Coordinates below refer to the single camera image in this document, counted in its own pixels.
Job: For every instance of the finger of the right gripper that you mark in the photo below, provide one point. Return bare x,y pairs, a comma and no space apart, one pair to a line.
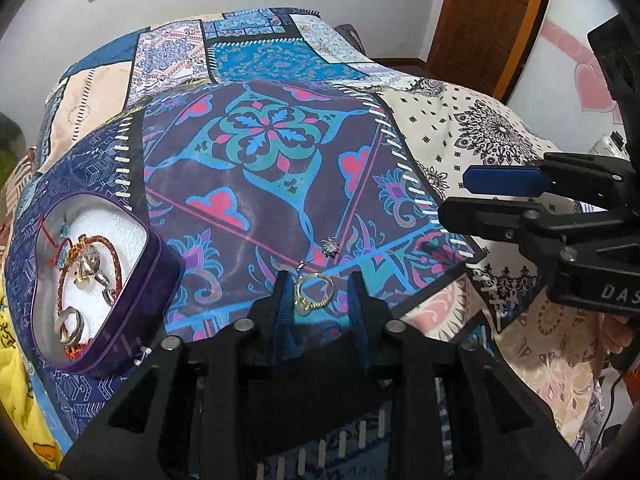
505,180
537,232

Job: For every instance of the brown wooden door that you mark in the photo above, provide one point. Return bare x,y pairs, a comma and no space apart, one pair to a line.
473,41

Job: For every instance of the person's right hand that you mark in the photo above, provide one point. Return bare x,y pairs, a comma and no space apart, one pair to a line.
622,341

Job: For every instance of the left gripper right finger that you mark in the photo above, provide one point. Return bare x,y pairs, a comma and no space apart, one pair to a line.
456,413

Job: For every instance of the yellow cartoon blanket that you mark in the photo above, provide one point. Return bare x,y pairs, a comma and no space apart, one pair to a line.
18,398

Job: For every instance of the small silver flower earring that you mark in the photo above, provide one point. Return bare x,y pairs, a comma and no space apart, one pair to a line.
330,247

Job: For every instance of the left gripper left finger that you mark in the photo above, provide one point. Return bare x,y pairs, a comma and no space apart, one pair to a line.
184,396

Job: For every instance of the blue patchwork bedspread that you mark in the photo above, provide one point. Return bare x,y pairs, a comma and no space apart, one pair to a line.
244,139

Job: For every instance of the white sliding wardrobe door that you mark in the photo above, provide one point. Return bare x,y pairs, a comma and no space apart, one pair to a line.
562,94

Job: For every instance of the purple heart jewelry box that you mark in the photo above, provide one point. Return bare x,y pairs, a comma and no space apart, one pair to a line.
104,282

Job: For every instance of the dark grey bag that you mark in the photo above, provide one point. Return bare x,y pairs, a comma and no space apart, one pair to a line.
349,33

